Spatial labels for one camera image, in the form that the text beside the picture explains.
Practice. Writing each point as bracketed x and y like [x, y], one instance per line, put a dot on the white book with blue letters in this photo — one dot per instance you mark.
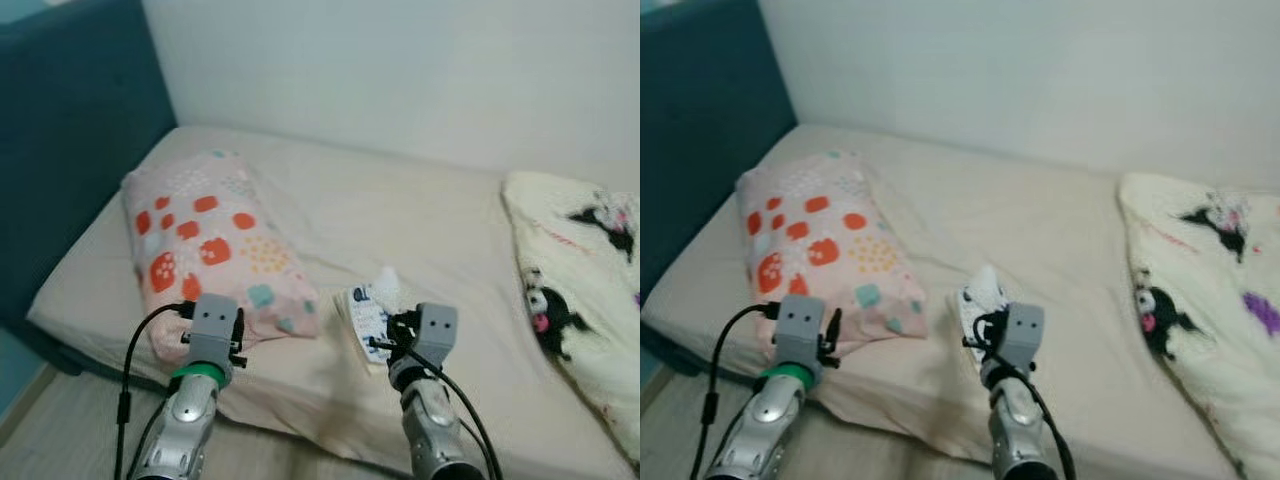
[970, 310]
[366, 315]

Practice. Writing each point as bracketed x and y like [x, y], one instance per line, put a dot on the pink pillow with orange shapes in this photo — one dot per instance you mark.
[210, 230]
[830, 230]

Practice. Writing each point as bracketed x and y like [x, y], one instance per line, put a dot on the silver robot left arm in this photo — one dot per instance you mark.
[180, 430]
[765, 430]

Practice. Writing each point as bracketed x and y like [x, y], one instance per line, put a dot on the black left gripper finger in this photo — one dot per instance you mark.
[239, 325]
[831, 325]

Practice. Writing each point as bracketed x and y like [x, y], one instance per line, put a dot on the cream cartoon print blanket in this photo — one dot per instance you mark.
[1200, 300]
[580, 290]

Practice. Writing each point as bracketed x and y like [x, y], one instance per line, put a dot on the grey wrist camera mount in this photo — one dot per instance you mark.
[1020, 335]
[212, 325]
[438, 335]
[798, 328]

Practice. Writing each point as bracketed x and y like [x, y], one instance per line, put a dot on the cream sheeted mattress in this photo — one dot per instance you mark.
[1030, 220]
[420, 230]

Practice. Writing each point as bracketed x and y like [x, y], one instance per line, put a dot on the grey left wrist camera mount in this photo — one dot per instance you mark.
[798, 328]
[212, 325]

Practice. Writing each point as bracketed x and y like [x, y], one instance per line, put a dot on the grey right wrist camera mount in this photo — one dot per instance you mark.
[438, 335]
[1020, 335]

